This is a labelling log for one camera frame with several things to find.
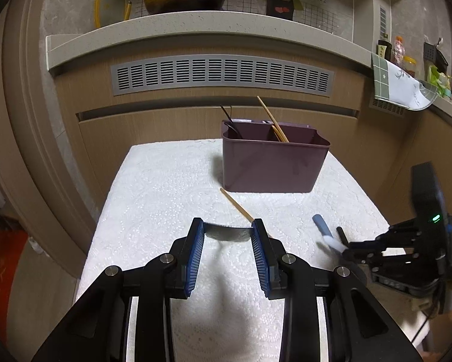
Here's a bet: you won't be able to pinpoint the beige stone kitchen counter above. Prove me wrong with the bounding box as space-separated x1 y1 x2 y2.
46 8 452 136

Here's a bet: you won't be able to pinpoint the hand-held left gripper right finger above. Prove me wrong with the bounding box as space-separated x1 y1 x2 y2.
250 219 424 362

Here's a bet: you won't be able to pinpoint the yellow-lidded jar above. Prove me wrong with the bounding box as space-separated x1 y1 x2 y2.
403 56 418 78

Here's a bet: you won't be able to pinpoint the blue rice paddle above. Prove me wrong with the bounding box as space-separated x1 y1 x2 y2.
312 214 345 253

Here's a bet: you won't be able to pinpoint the green packets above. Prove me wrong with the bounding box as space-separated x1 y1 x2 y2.
427 66 452 97

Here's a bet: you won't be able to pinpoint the large grey vent grille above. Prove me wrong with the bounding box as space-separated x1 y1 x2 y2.
110 55 334 97

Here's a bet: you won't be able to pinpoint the wooden chopstick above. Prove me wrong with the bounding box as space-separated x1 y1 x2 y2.
220 188 273 239
257 96 290 143

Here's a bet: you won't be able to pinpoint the small grey vent grille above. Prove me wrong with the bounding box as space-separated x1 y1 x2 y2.
369 96 406 118

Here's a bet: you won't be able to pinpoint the purple plastic utensil holder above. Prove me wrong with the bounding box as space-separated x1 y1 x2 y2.
221 119 331 194

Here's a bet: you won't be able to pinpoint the orange-capped clear bottle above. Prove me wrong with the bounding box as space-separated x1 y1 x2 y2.
392 36 405 65

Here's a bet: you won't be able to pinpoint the wooden kitchen cabinet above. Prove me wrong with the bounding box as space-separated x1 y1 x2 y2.
49 45 452 348

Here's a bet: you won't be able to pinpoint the black spoon ornate handle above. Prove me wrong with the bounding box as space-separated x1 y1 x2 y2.
220 105 242 139

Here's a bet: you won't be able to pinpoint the white lace tablecloth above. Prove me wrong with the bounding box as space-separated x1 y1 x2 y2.
75 139 390 362

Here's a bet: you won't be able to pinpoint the cartoon wall poster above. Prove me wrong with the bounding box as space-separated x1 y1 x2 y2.
128 0 352 42

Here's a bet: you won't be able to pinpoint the yellow hose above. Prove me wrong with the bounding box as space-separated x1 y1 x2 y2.
95 0 132 29

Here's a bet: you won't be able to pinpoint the black-handled metal spoon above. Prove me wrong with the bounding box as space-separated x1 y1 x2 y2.
203 223 254 243

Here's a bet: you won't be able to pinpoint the red plastic object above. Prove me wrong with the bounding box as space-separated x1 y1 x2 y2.
0 228 28 317

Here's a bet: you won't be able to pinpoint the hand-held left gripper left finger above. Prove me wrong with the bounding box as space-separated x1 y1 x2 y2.
32 218 206 362

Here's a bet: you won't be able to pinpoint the black cable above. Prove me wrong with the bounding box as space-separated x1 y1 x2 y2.
410 294 443 348

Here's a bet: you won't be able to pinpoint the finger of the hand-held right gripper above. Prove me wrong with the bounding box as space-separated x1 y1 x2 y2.
375 219 424 248
341 241 415 271

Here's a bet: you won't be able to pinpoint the green checkered white towel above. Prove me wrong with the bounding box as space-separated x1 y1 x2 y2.
371 52 439 112

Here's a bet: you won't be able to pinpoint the black perforated rack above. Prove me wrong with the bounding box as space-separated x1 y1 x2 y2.
423 38 450 72

